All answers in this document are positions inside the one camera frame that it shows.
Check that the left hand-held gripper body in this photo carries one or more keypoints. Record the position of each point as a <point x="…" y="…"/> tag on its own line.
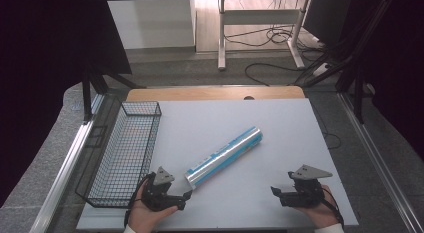
<point x="156" y="193"/>

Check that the white desk frame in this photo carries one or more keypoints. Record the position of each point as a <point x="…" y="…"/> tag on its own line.
<point x="260" y="17"/>

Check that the person's left hand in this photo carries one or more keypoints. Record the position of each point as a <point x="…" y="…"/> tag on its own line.
<point x="143" y="218"/>

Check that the person's white sleeve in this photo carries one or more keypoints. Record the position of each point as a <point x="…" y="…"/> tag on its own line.
<point x="330" y="229"/>
<point x="129" y="229"/>

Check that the white cabinet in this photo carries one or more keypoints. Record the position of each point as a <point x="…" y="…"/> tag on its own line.
<point x="151" y="24"/>

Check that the white board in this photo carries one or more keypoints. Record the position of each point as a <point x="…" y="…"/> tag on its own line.
<point x="266" y="179"/>

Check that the silver and blue foil roll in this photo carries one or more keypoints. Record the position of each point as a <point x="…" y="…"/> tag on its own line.
<point x="224" y="156"/>

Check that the black metal stand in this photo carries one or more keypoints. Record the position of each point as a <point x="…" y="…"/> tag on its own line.
<point x="358" y="93"/>
<point x="87" y="99"/>

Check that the aluminium rail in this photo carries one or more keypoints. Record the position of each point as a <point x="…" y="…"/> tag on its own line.
<point x="380" y="166"/>
<point x="63" y="173"/>

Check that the person's left white sleeve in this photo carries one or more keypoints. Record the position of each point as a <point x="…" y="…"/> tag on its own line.
<point x="129" y="229"/>

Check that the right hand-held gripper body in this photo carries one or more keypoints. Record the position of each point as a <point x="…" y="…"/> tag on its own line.
<point x="306" y="194"/>

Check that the person's right hand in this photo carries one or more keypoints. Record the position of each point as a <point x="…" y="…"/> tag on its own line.
<point x="318" y="214"/>

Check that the wooden table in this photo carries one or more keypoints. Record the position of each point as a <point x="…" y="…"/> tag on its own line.
<point x="216" y="93"/>

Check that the white power strip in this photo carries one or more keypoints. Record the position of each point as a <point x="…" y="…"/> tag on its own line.
<point x="321" y="70"/>

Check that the person's right white sleeve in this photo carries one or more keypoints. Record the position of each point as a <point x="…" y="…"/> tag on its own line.
<point x="330" y="229"/>

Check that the dark curtain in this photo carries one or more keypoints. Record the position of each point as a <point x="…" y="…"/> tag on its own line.
<point x="400" y="59"/>
<point x="43" y="76"/>

